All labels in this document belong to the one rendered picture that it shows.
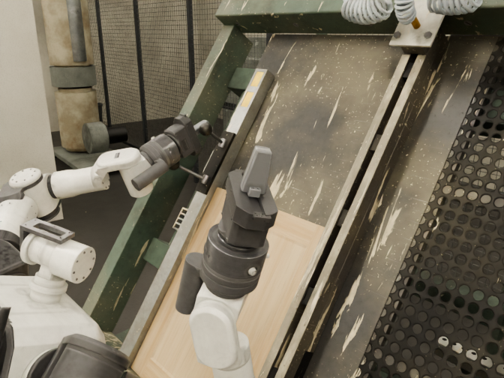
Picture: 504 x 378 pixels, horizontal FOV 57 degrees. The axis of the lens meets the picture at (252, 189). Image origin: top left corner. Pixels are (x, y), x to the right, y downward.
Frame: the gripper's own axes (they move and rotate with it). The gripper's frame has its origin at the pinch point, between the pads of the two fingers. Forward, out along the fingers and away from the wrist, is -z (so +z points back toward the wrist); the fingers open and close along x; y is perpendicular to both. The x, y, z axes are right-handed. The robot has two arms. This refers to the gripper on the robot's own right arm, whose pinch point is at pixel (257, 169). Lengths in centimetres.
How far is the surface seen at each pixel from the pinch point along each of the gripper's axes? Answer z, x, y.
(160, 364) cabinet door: 77, 35, -2
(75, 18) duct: 102, 582, -114
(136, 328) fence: 76, 46, -9
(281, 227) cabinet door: 34, 41, 22
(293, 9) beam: -13, 84, 22
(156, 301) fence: 68, 48, -5
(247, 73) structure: 12, 101, 16
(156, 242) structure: 66, 74, -6
